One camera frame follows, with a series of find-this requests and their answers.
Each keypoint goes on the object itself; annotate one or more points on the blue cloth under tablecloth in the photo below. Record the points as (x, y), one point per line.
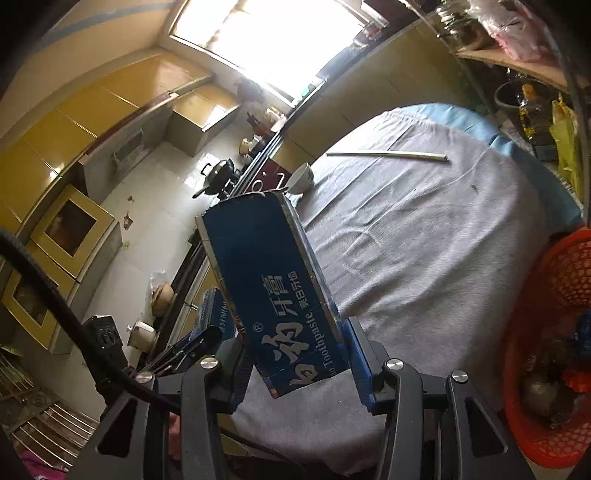
(562, 212)

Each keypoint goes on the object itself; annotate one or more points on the yellow oil bottle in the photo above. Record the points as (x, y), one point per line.
(535, 115)

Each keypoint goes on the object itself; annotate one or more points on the black wok on stove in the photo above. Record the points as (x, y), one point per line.
(220, 180)

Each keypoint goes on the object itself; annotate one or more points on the long thin white stick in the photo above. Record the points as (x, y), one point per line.
(423, 156)

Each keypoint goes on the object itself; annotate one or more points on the white ceramic bowl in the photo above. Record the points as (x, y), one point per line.
(301, 181)

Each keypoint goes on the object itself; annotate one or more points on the window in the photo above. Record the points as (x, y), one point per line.
(280, 44)

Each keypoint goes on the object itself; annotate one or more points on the finger of the left gripper pair seen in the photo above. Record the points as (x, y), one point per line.
(213, 327)

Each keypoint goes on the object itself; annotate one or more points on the red plastic mesh basket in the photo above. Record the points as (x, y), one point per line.
(546, 371)

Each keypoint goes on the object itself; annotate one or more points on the grey tablecloth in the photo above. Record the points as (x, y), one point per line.
(430, 256)

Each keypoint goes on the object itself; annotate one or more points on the dark red oven front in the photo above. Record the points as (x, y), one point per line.
(271, 176)

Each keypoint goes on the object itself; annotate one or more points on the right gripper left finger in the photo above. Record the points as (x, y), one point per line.
(218, 382)

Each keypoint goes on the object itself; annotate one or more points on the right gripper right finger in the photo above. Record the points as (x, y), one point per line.
(388, 385)

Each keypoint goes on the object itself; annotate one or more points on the white plastic bag on shelf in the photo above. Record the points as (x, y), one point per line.
(511, 28)

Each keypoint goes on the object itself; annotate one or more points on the blue toothpaste box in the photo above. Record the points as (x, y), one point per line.
(275, 290)

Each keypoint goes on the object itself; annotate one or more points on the yellow plastic bag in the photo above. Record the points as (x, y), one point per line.
(564, 131)

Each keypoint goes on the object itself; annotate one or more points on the yellow wall cabinets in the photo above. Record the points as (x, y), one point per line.
(57, 172)

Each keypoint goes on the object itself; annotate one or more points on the metal kitchen shelf rack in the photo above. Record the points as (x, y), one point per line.
(546, 95)

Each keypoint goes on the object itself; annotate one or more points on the clay pot on counter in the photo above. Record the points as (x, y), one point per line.
(161, 299)

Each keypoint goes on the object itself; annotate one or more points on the white rice cooker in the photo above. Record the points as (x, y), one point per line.
(141, 336)

